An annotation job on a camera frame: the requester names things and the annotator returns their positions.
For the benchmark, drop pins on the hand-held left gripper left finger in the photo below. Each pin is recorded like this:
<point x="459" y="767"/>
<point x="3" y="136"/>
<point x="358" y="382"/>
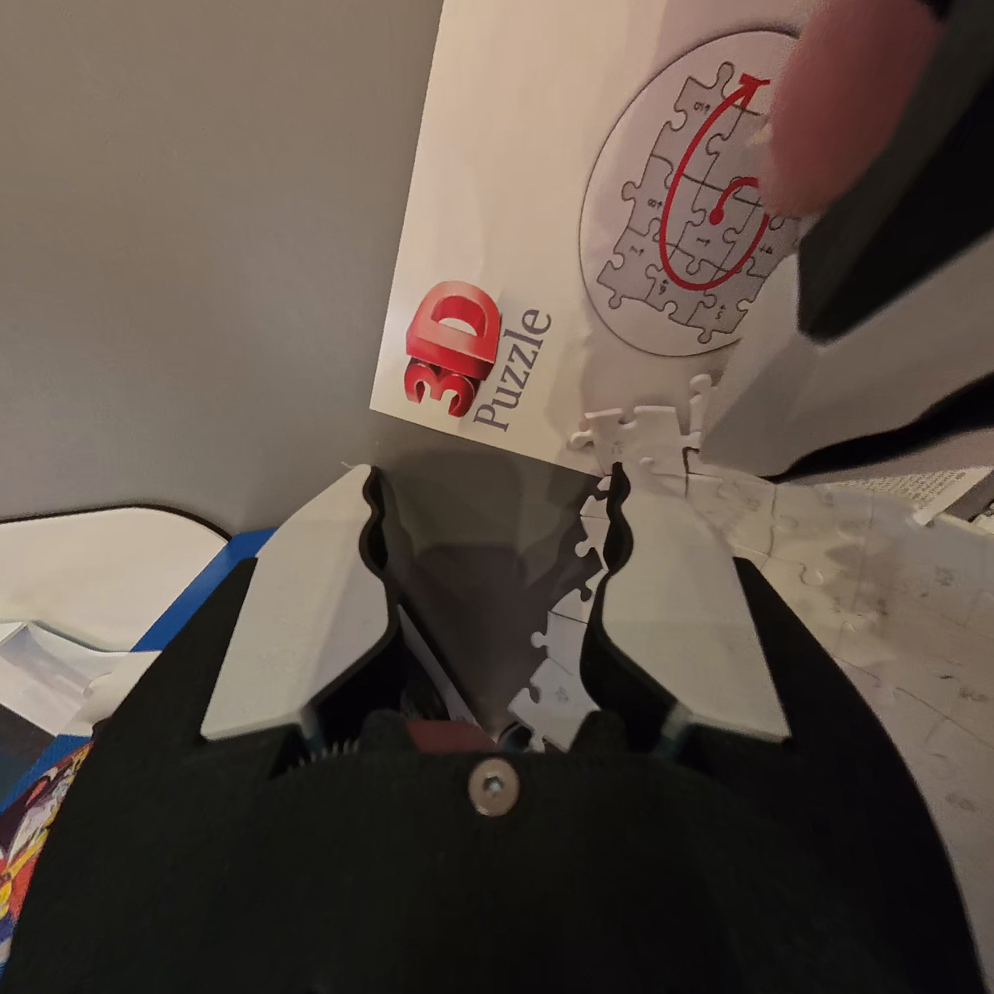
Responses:
<point x="303" y="606"/>

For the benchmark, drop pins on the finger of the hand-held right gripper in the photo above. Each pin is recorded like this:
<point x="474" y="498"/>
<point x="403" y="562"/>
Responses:
<point x="854" y="380"/>

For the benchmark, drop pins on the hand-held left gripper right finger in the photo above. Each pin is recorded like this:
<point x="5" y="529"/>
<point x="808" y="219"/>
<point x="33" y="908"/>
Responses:
<point x="691" y="621"/>

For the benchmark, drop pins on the partly built puzzle ball shell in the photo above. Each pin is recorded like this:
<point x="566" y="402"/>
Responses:
<point x="854" y="582"/>

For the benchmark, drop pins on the blue puzzle box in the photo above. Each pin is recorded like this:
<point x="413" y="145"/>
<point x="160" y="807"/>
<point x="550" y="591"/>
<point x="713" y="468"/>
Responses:
<point x="46" y="675"/>

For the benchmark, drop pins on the person's right hand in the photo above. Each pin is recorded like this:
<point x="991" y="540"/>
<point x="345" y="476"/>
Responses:
<point x="839" y="101"/>

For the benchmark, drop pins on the white instruction leaflet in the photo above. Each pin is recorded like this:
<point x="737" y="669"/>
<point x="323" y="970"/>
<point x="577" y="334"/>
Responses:
<point x="528" y="155"/>

